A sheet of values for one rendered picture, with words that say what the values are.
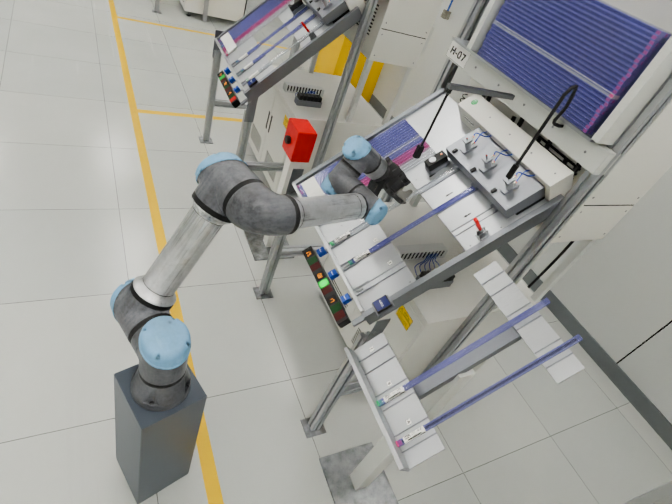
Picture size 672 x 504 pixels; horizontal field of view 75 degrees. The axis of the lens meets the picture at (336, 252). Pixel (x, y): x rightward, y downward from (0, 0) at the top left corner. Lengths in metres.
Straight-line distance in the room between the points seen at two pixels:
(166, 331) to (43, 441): 0.86
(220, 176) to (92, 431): 1.16
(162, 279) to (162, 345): 0.16
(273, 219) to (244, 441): 1.11
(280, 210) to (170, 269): 0.32
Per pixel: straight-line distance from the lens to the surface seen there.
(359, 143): 1.28
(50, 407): 1.95
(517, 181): 1.47
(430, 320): 1.65
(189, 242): 1.09
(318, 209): 1.06
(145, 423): 1.27
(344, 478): 1.91
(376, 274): 1.44
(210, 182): 1.03
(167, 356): 1.11
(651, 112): 1.40
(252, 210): 0.96
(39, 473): 1.85
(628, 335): 3.09
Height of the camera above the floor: 1.70
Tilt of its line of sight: 39 degrees down
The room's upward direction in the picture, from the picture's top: 23 degrees clockwise
